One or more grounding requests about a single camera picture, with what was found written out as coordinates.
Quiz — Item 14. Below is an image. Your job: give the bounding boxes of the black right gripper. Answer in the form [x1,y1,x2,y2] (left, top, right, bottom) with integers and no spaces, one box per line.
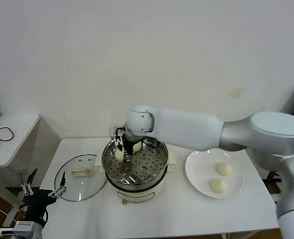
[113,133,144,162]

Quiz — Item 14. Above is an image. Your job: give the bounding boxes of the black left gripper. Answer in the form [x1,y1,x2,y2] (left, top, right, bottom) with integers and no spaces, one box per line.
[21,168,68,225]

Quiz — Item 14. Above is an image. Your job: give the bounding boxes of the glass pot lid cream handle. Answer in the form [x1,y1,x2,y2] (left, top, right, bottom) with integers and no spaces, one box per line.
[54,154,108,202]

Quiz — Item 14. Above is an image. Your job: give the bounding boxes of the stainless steel steamer basket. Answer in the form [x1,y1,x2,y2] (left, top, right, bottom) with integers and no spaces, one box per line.
[101,134,169,192]

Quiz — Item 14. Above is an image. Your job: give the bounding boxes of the black table foot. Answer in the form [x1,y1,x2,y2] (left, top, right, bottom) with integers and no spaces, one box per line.
[264,171,283,194]
[6,186,28,193]

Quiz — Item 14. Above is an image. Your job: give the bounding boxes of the white electric cooking pot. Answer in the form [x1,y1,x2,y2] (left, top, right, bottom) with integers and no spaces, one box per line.
[95,148,177,206]

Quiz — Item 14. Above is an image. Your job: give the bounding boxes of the white side table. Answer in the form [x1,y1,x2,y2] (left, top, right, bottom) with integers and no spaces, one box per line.
[0,114,41,228]

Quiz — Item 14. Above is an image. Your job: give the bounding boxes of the white round plate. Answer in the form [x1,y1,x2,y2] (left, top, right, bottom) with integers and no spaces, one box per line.
[185,148,244,199]

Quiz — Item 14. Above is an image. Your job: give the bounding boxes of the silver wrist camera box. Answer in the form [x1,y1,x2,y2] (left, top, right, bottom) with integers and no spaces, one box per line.
[0,220,36,238]

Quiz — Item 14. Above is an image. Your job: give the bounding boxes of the thin black cable loop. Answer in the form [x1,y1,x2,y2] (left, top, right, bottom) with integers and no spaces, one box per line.
[0,126,14,142]

